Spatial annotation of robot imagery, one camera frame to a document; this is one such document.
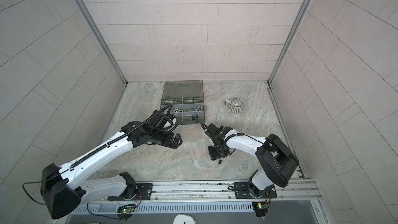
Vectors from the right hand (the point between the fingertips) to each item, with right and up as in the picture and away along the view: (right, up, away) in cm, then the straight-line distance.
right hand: (213, 159), depth 82 cm
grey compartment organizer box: (-18, +32, +29) cm, 47 cm away
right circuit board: (+21, -16, -14) cm, 30 cm away
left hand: (-16, +13, -8) cm, 22 cm away
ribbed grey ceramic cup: (+16, +28, +20) cm, 37 cm away
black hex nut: (+3, 0, -3) cm, 5 cm away
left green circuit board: (-38, -15, -18) cm, 45 cm away
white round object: (-13, -16, -19) cm, 28 cm away
